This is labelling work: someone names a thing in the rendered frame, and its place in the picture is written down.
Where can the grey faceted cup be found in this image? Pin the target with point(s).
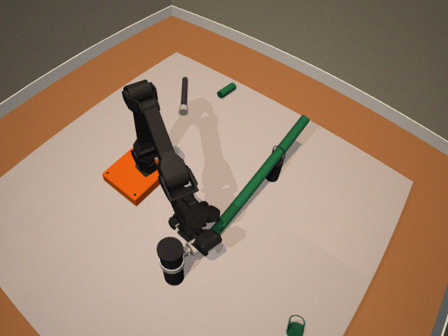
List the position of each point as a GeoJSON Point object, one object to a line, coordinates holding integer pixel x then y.
{"type": "Point", "coordinates": [188, 249]}

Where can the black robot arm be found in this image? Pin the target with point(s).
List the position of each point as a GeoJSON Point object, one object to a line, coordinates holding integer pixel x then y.
{"type": "Point", "coordinates": [153, 141]}

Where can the black vertical post with cap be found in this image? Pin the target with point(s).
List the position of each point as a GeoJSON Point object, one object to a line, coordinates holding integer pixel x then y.
{"type": "Point", "coordinates": [170, 251]}

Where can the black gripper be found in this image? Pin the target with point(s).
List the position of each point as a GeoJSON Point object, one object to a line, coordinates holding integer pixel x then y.
{"type": "Point", "coordinates": [204, 239]}

